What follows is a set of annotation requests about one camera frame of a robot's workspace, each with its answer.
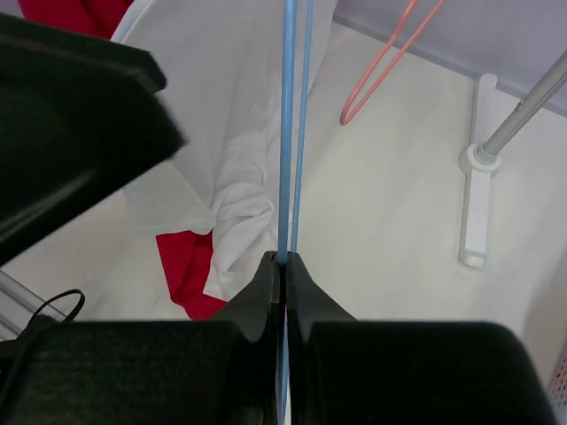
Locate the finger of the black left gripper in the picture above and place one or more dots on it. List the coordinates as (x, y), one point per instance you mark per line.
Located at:
(80, 119)

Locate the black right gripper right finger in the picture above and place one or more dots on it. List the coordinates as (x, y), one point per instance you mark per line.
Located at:
(346, 371)

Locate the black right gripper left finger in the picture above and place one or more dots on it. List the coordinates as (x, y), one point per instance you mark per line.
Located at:
(221, 370)

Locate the magenta t shirt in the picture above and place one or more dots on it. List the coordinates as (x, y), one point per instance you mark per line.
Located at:
(185, 254)

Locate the white t shirt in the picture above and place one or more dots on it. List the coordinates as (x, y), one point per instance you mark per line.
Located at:
(223, 64)

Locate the light blue hanger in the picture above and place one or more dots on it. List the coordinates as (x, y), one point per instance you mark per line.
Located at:
(292, 145)

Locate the clothes rack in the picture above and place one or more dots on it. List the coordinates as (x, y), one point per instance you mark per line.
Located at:
(481, 159)

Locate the aluminium mounting rail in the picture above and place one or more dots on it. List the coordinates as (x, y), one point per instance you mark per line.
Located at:
(18, 304)

